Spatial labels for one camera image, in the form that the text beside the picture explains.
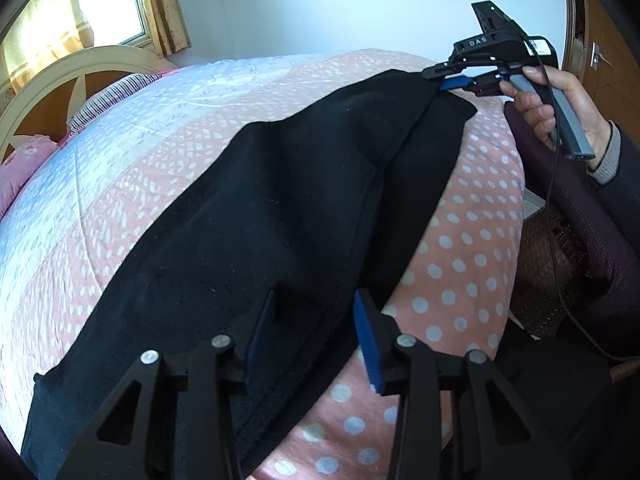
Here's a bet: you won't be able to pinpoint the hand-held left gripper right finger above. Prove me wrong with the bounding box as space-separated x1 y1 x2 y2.
352 287 573 480

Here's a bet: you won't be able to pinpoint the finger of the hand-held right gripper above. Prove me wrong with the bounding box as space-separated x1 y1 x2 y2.
421 61 471 81
439 71 507 99

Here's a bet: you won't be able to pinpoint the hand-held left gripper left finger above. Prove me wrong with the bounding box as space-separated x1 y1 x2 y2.
55 287 278 480

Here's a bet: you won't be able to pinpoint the black pants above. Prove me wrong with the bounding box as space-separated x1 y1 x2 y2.
20 67 478 480

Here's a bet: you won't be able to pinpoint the person's right forearm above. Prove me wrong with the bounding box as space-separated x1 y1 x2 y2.
586 121 640 192

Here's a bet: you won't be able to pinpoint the person's right hand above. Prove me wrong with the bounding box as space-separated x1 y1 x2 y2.
500 65 614 172

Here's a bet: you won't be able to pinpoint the brown wooden door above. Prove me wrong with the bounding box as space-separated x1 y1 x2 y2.
562 0 640 128

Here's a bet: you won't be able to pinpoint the brown woven basket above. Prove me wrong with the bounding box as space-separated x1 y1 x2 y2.
509 204 601 342

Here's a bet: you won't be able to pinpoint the pink blue dotted quilt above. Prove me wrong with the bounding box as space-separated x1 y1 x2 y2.
0 50 526 480

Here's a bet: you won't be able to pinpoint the person's dark jacket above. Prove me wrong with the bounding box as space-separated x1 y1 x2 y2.
502 102 640 480

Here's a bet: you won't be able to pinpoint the striped pillow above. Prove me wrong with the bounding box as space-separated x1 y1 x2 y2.
67 72 164 136

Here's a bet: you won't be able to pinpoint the pink pillow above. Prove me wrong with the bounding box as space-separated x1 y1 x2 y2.
0 134 63 217

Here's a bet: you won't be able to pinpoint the cream wooden headboard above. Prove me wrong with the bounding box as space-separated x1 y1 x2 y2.
0 45 177 166

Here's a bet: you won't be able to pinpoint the window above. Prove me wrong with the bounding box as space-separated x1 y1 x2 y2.
74 0 152 50

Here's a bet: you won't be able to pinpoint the metal door handle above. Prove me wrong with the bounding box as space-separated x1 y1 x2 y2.
591 42 614 74

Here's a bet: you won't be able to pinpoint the black cable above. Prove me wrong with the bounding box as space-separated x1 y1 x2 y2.
524 35 640 362

